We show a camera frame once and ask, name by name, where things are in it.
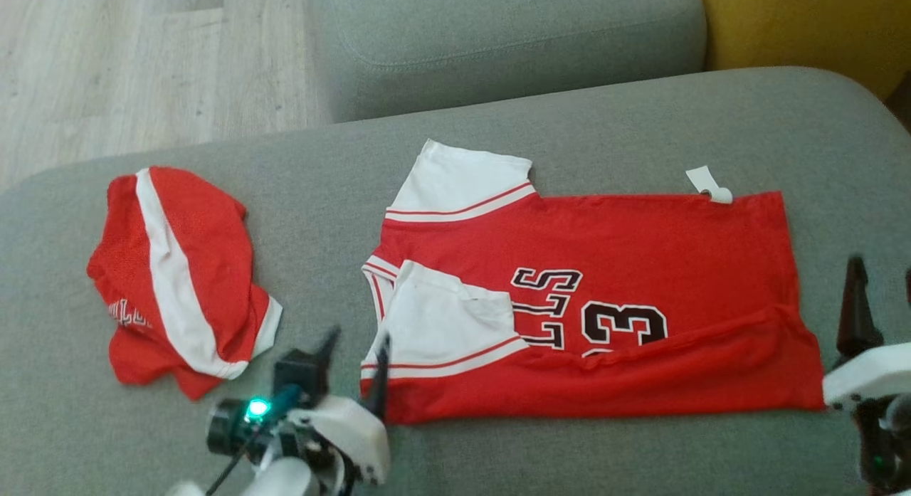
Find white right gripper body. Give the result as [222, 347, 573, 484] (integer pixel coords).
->
[823, 342, 911, 495]

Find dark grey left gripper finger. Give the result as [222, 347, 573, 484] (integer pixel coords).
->
[313, 326, 342, 386]
[365, 333, 391, 422]

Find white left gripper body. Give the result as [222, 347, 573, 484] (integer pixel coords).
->
[206, 384, 391, 493]

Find red shorts white stripe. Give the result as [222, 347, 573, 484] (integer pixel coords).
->
[87, 166, 284, 401]

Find red basketball jersey white sleeves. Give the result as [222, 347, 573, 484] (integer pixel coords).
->
[359, 139, 827, 426]

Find large yellow sofa back cushion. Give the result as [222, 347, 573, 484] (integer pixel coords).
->
[696, 0, 911, 102]

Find grey sofa seat cushion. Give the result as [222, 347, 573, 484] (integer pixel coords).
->
[306, 0, 707, 124]

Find thin black cable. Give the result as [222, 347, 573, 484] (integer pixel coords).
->
[205, 428, 260, 496]

